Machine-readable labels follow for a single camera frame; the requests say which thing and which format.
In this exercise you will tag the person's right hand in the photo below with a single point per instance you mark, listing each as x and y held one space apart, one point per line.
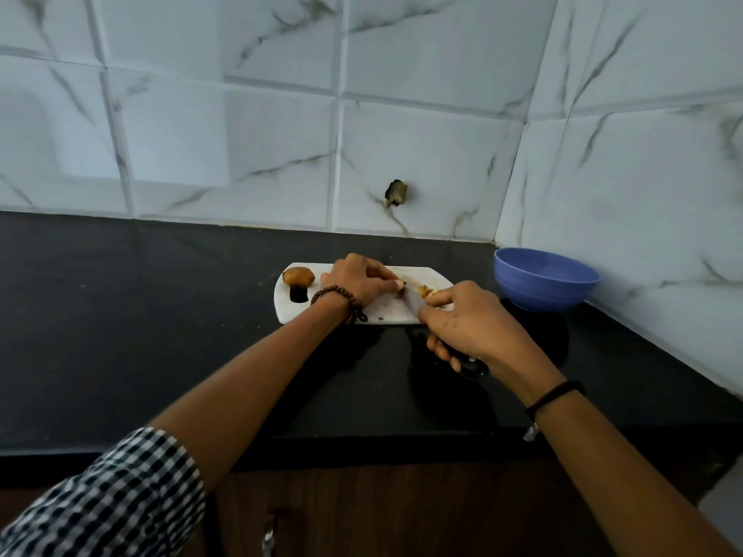
482 330

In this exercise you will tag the person's left hand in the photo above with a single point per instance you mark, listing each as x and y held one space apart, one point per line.
360 278

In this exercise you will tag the white cutting board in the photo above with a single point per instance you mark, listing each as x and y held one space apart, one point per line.
383 313

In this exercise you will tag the steel kitchen knife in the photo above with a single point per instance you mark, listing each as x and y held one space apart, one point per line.
413 301

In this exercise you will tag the whole brown potato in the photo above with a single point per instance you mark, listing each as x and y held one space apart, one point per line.
298 277

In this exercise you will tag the brown potato piece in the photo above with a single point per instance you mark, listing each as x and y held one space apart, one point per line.
426 291

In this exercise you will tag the blue plastic bowl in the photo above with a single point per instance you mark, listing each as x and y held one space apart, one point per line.
543 281

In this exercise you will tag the person's right forearm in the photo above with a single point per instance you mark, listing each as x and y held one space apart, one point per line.
633 487

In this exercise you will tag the person's left forearm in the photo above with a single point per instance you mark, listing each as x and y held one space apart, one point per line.
249 388

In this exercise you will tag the black wristband with charm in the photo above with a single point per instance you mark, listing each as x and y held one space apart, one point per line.
557 393

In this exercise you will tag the black white checkered shirt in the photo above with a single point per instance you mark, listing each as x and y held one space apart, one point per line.
104 504

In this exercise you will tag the brown wall pipe stub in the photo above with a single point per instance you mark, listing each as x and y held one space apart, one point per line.
396 193

